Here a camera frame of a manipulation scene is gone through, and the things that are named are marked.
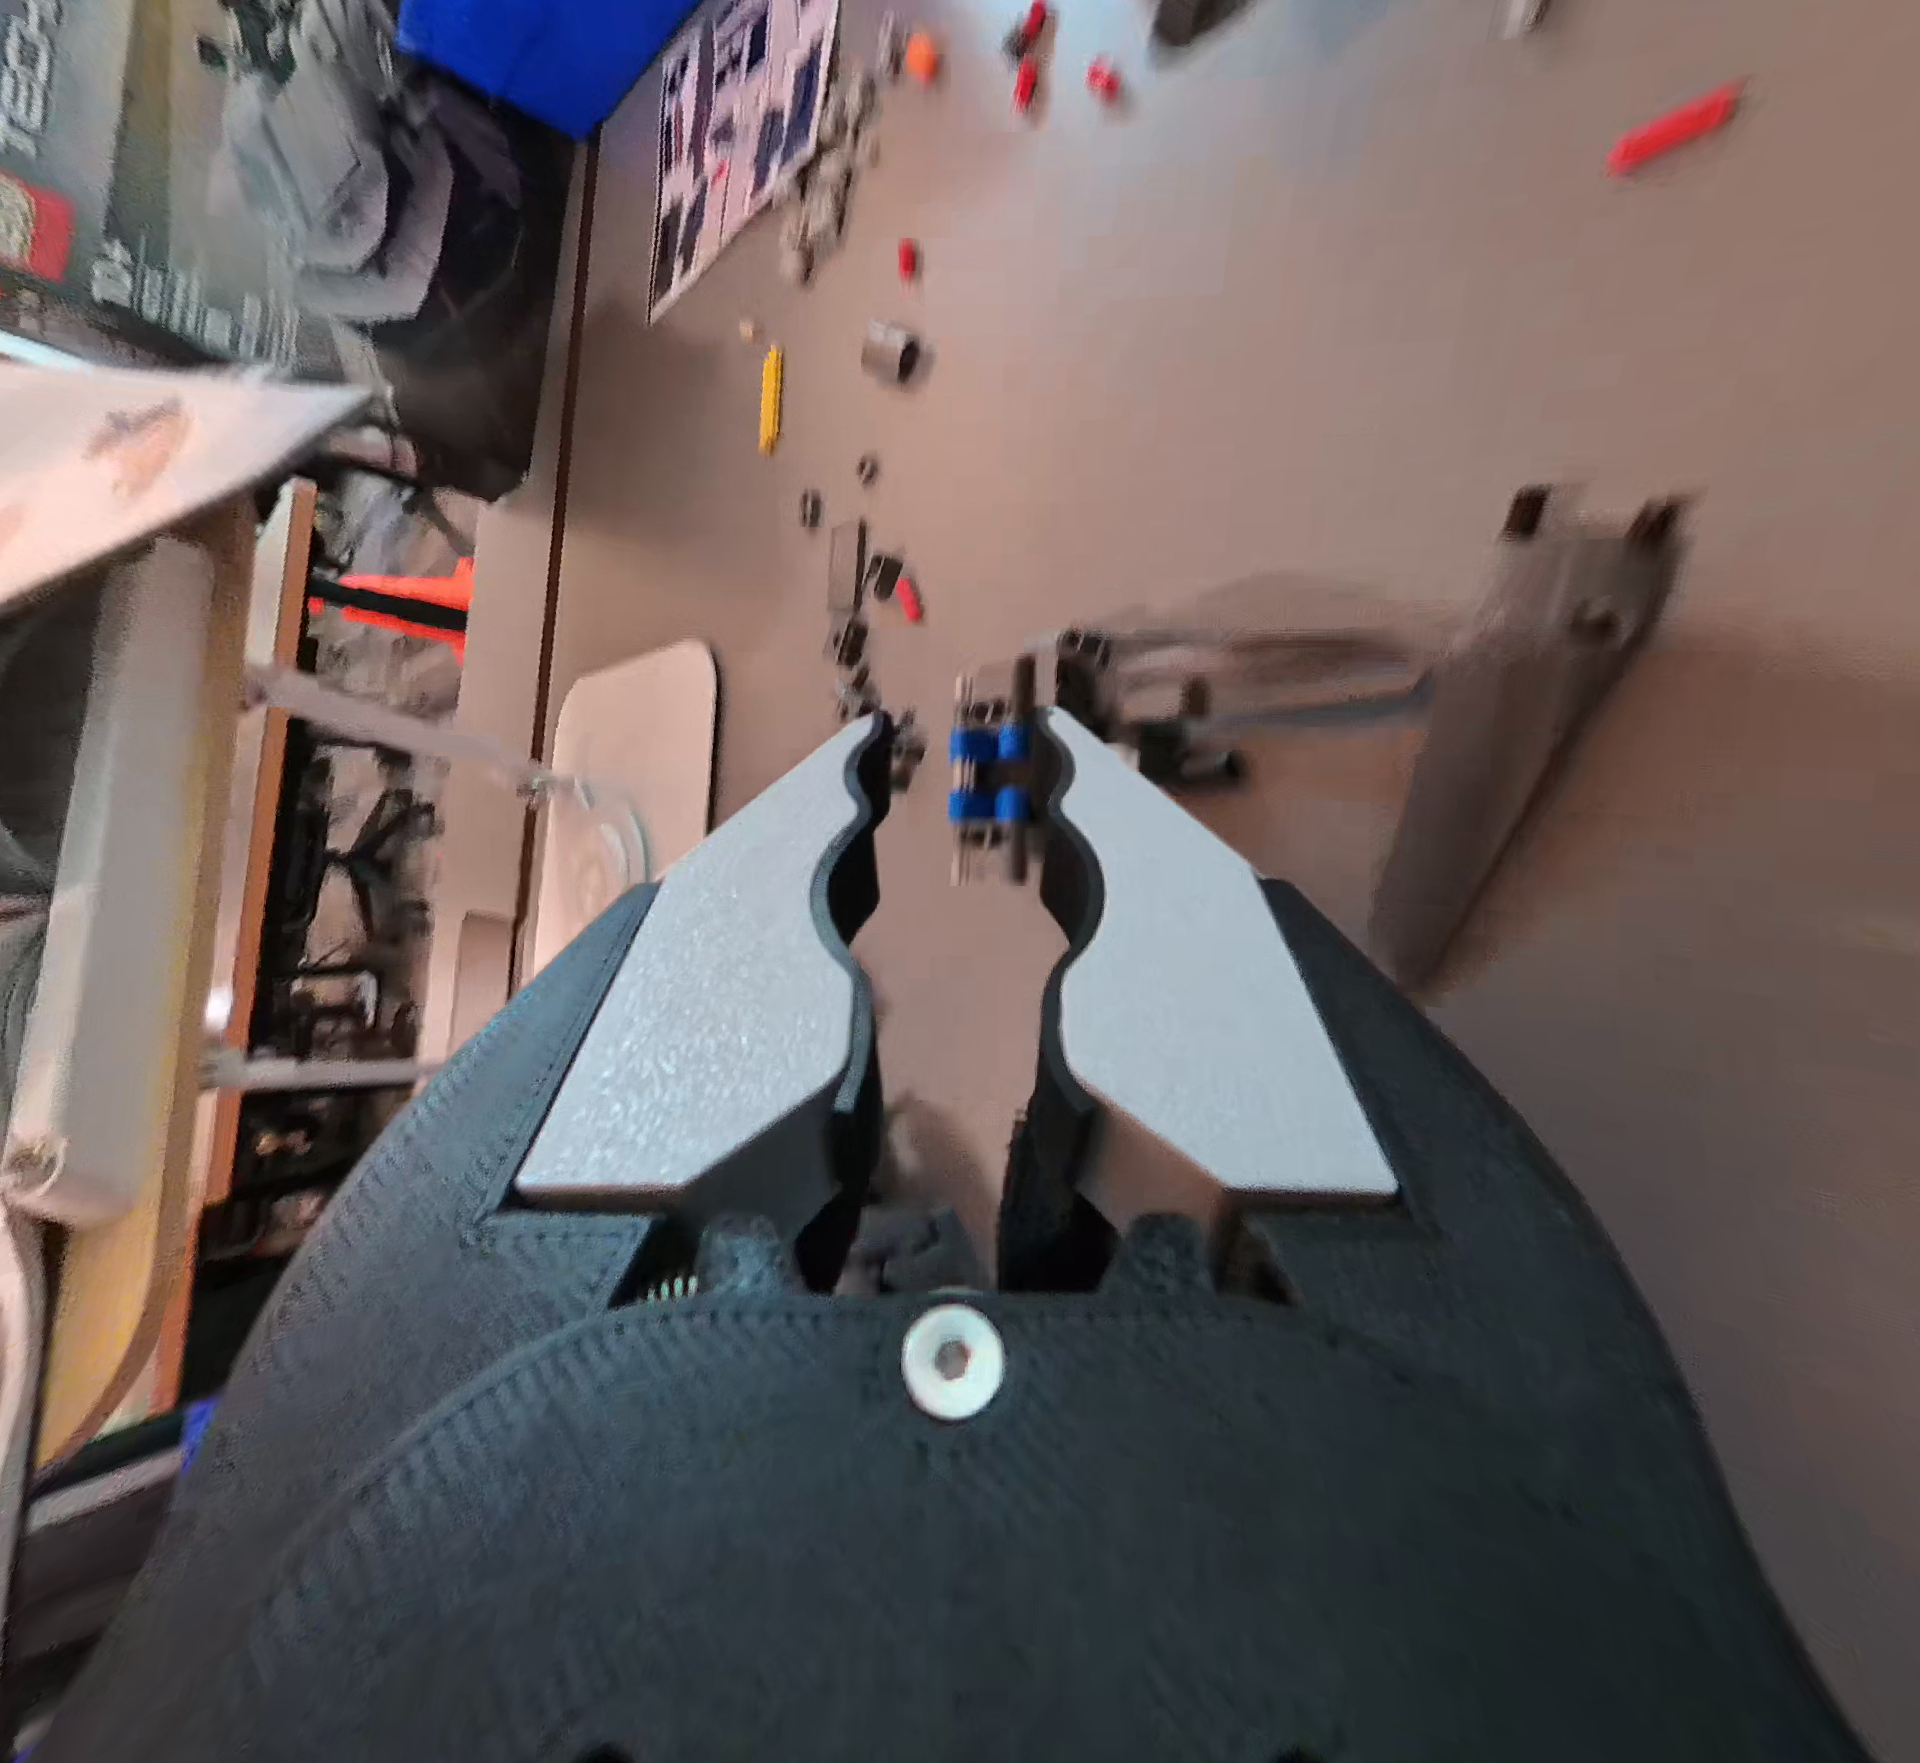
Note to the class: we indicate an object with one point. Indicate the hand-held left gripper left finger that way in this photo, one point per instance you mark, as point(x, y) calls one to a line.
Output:
point(705, 1043)

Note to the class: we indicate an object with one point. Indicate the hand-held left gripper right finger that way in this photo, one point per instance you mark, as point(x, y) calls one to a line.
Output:
point(1217, 1043)

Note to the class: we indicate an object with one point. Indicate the grey blue lego wing assembly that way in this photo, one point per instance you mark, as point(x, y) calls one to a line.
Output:
point(1111, 699)

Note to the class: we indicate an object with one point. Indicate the dark grey tapered lego panel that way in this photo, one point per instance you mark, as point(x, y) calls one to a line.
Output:
point(1513, 743)

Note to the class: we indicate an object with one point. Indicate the lego instruction booklet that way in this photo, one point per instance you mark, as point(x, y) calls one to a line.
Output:
point(153, 470)

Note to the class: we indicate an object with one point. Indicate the scattered small red lego bushes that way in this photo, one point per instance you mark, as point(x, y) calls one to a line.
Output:
point(1028, 85)

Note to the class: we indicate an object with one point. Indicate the orange lego piece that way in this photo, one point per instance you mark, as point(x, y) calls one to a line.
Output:
point(924, 53)

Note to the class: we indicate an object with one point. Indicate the lego sticker sheet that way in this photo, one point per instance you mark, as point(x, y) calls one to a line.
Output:
point(749, 96)

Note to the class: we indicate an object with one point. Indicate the long red lego pin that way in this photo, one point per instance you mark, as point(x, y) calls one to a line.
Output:
point(1674, 127)

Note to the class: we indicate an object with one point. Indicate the grey lego pin connector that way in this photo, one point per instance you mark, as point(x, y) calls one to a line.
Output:
point(883, 580)

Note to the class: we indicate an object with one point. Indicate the dark grey flat lego tile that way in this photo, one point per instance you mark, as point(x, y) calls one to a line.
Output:
point(848, 562)

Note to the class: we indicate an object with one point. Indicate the grey double lego connector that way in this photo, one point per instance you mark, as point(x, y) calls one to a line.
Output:
point(894, 350)

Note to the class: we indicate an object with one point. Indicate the yellow lego axle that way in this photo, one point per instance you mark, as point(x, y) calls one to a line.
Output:
point(773, 398)

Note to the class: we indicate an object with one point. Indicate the lego set box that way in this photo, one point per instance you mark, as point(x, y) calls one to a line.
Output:
point(303, 187)

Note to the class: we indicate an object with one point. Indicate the white metal stand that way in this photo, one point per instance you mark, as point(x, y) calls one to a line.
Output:
point(646, 728)

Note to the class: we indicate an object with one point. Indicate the cluster of dark grey pieces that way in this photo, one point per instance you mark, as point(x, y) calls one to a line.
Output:
point(862, 699)

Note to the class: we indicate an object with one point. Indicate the pile of light grey connectors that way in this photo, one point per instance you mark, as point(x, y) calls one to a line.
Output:
point(834, 174)

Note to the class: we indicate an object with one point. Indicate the orange traffic cone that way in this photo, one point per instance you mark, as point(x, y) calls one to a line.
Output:
point(405, 601)

